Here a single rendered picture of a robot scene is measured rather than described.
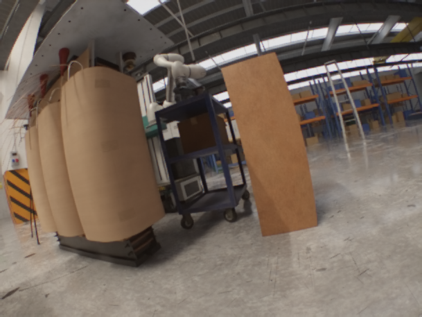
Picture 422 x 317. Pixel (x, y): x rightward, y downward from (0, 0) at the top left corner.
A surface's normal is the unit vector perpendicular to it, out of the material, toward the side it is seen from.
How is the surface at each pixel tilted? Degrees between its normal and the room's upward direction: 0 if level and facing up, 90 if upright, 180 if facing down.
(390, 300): 0
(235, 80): 90
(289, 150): 90
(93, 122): 90
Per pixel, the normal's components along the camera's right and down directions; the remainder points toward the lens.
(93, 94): 0.54, -0.14
